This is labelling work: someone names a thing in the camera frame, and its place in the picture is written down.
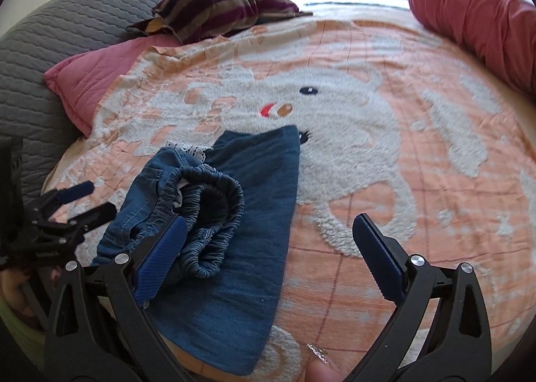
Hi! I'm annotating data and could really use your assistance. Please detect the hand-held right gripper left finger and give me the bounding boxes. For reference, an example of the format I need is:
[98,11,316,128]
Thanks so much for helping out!
[44,215,191,382]

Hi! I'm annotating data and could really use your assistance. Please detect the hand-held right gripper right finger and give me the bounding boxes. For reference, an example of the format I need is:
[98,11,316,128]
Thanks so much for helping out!
[345,212,492,382]

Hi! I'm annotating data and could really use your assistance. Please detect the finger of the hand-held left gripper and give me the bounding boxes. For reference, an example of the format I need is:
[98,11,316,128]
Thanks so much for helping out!
[48,202,118,238]
[36,180,95,217]

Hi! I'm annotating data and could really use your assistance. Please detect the blue denim pants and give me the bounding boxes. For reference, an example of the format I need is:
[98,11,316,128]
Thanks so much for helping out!
[90,125,302,376]

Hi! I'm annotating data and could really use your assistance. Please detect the person's left hand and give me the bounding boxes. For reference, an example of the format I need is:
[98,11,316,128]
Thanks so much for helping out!
[0,271,32,318]

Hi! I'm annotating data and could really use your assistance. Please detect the orange and white printed blanket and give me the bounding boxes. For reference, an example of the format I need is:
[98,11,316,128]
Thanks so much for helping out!
[42,3,536,382]

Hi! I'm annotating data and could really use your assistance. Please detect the pink pillow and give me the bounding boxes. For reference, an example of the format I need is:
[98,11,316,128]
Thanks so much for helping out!
[43,34,181,138]

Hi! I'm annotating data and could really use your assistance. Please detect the grey quilted headboard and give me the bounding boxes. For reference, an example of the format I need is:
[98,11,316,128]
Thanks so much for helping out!
[0,0,231,199]

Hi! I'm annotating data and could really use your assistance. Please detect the purple striped pillow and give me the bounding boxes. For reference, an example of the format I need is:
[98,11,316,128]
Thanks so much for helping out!
[128,0,313,46]

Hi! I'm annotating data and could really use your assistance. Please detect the white bed sheet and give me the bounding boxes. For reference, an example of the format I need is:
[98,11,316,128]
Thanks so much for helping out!
[295,0,411,12]

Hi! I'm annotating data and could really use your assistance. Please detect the red bolster pillow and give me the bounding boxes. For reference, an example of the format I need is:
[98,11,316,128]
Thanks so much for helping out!
[408,0,536,94]

